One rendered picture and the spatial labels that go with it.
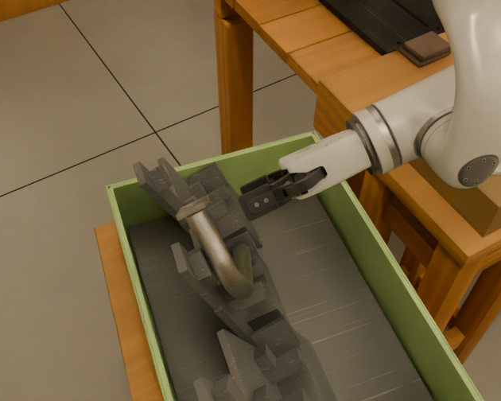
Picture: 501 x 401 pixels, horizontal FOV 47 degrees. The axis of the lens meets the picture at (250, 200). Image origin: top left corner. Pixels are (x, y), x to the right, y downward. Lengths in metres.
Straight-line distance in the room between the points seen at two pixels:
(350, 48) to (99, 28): 1.94
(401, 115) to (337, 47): 0.82
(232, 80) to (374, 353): 1.13
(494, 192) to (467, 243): 0.11
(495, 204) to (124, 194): 0.67
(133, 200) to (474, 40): 0.69
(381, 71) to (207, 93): 1.43
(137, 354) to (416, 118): 0.64
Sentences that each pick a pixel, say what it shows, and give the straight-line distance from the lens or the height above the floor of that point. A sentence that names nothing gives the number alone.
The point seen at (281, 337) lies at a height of 0.94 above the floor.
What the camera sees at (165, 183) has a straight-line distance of 0.84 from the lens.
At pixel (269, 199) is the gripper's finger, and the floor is 1.24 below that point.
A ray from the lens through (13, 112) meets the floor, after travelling 2.82.
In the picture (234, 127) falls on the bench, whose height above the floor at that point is 0.35.
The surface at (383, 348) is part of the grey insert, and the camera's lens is 1.02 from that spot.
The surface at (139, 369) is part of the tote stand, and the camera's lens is 1.06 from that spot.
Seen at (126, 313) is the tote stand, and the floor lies 0.79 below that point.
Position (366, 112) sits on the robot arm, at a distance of 0.71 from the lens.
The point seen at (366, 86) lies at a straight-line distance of 1.36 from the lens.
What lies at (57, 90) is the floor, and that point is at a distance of 2.87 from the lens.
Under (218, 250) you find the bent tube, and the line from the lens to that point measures 0.73.
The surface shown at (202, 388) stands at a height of 1.13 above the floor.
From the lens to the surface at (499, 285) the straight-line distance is 1.56.
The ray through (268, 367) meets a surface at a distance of 0.87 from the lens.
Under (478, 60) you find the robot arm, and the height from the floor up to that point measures 1.40.
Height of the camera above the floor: 1.75
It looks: 51 degrees down
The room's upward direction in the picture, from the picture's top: straight up
